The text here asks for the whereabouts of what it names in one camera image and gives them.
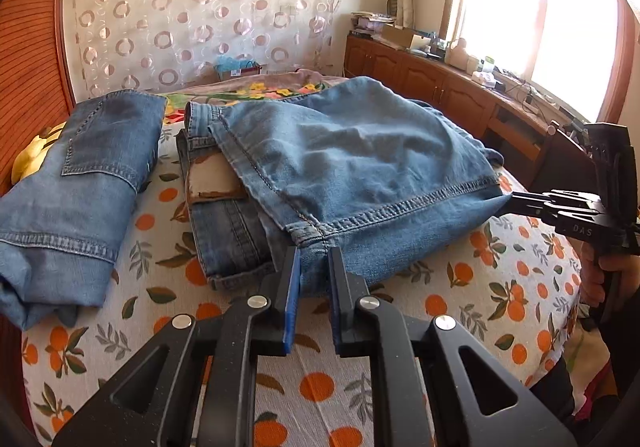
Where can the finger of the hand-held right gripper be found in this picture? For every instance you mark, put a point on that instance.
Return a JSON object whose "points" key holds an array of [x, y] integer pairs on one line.
{"points": [[537, 203]]}

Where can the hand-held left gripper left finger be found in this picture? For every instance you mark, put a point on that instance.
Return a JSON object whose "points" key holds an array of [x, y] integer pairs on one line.
{"points": [[291, 307]]}

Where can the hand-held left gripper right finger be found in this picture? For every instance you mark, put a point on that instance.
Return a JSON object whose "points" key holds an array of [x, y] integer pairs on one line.
{"points": [[337, 307]]}

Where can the dark blue jeans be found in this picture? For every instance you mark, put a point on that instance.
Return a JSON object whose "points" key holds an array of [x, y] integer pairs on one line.
{"points": [[230, 232]]}

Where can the light blue patch-pocket jeans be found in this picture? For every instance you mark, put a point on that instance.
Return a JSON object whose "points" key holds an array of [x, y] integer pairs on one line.
{"points": [[85, 207]]}

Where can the person's right hand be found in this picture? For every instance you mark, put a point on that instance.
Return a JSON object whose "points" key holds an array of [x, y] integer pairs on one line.
{"points": [[592, 282]]}

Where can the orange-print bed sheet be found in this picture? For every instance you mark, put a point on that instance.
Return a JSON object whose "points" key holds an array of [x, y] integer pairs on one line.
{"points": [[380, 377]]}

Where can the white tissue box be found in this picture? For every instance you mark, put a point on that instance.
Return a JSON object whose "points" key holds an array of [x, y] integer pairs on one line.
{"points": [[487, 79]]}

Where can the green-capped bottle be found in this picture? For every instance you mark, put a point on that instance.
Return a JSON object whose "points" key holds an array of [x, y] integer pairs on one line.
{"points": [[488, 64]]}

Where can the wooden sideboard cabinet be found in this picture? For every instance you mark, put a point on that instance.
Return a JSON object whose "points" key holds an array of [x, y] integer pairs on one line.
{"points": [[425, 87]]}

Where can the pale pink bottle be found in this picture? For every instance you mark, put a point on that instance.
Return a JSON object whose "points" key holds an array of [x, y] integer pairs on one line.
{"points": [[457, 54]]}

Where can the window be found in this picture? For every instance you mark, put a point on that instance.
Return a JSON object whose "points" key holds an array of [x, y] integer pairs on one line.
{"points": [[540, 12]]}

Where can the open cardboard box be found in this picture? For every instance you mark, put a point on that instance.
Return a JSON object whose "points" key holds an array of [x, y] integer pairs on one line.
{"points": [[405, 38]]}

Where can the floral blanket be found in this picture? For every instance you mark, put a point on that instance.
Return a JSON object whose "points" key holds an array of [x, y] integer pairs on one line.
{"points": [[280, 89]]}

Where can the small cardboard box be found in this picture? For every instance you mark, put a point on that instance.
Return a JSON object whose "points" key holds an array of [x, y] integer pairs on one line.
{"points": [[240, 73]]}

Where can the dark ornament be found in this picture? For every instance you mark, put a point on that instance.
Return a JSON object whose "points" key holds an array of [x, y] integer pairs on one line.
{"points": [[393, 5]]}

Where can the stack of papers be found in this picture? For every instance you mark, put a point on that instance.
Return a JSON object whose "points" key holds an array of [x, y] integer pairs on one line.
{"points": [[372, 22]]}

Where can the blue cloth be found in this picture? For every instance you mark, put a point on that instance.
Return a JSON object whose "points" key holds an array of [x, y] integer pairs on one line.
{"points": [[231, 62]]}

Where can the yellow plush toy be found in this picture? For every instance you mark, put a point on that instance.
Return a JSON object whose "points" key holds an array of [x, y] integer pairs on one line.
{"points": [[35, 152]]}

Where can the wooden louvred wardrobe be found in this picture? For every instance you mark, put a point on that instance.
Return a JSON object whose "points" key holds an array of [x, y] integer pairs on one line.
{"points": [[30, 37]]}

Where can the circle-patterned wall curtain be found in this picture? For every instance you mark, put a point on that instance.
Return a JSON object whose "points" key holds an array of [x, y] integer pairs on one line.
{"points": [[200, 12]]}

